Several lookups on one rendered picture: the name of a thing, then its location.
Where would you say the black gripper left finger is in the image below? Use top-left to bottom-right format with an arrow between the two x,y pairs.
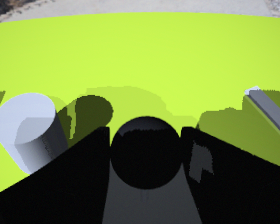
0,127 -> 109,224

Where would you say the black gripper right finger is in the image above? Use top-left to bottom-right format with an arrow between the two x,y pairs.
180,127 -> 280,224

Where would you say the glass french press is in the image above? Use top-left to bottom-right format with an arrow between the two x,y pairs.
103,115 -> 203,224

